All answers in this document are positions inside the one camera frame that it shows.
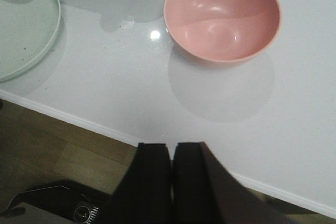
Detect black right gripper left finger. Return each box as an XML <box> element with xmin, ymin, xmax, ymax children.
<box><xmin>103</xmin><ymin>143</ymin><xmax>171</xmax><ymax>223</ymax></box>

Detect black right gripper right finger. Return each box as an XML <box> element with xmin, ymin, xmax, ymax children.
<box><xmin>173</xmin><ymin>142</ymin><xmax>289</xmax><ymax>223</ymax></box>

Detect pink plastic bowl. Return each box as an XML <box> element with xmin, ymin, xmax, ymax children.
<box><xmin>163</xmin><ymin>0</ymin><xmax>281</xmax><ymax>66</ymax></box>

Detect dark robot base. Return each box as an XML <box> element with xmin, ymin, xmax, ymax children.
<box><xmin>1</xmin><ymin>179</ymin><xmax>109</xmax><ymax>223</ymax></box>

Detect light green round plate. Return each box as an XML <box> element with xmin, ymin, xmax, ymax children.
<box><xmin>1</xmin><ymin>0</ymin><xmax>61</xmax><ymax>81</ymax></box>

